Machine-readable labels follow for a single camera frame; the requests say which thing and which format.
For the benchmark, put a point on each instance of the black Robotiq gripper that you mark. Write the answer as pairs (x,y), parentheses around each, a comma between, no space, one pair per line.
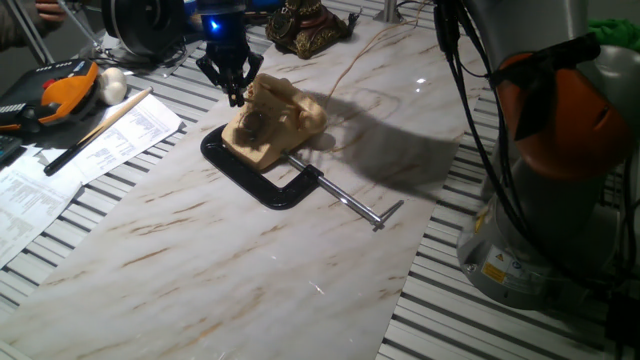
(227,35)

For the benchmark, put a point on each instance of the beige rotary phone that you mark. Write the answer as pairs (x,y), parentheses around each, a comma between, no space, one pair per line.
(285,130)

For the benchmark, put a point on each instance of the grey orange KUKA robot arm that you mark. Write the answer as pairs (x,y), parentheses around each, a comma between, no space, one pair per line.
(550,225)

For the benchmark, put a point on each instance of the person's sleeved forearm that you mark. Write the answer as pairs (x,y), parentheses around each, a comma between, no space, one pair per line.
(15,27)

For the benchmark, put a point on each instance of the person's bare hand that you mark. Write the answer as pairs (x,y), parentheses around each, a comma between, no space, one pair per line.
(50,9)

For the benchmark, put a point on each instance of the black filament spool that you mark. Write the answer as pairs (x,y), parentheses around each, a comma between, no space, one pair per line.
(145,25)

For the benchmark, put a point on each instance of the black C-clamp with steel screw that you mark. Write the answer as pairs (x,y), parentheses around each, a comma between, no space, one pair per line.
(235,172)

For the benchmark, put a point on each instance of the printed paper sheet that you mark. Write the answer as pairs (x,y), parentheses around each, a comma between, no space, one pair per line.
(30,200)
(135,130)

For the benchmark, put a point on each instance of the white round knob object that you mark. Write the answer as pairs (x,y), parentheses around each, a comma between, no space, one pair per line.
(112,86)

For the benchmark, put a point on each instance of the long wooden stick black tip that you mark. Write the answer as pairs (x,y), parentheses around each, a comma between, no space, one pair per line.
(100,129)

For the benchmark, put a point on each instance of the orange black teach pendant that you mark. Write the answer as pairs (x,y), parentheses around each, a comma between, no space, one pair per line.
(65,92)

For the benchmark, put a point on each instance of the grey metal bar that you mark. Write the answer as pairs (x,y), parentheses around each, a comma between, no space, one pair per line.
(30,32)

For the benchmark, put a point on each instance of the marble pattern sheet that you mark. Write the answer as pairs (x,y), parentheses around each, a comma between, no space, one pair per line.
(225,280)

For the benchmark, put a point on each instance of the black keyboard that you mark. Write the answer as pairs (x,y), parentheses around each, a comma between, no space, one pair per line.
(7,147)

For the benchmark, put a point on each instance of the green cloth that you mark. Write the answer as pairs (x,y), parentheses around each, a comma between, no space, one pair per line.
(615,32)

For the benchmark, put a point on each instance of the aluminium frame post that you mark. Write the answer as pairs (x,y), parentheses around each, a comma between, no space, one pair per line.
(389,10)
(82,35)

